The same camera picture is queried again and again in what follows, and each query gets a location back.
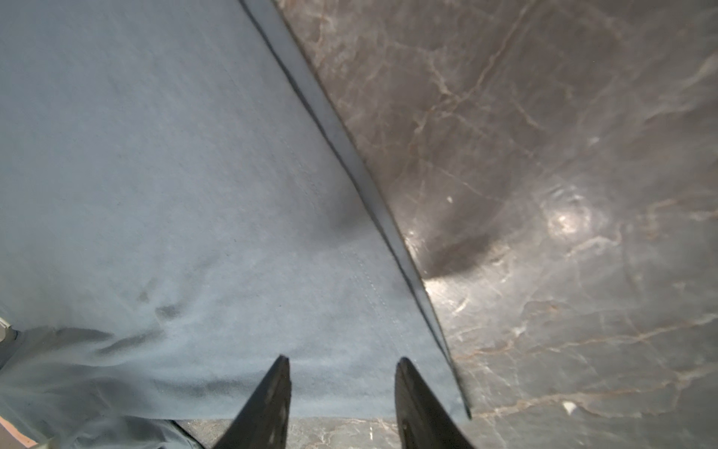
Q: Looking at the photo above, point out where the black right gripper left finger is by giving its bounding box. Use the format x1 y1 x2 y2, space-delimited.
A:
213 355 292 449

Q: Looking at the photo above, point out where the folded pink t-shirt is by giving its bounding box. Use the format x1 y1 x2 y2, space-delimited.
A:
1 418 37 448

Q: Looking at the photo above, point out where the blue-grey t-shirt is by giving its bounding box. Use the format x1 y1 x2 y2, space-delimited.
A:
1 1 469 448

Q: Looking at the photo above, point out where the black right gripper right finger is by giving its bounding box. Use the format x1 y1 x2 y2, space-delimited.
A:
395 357 474 449

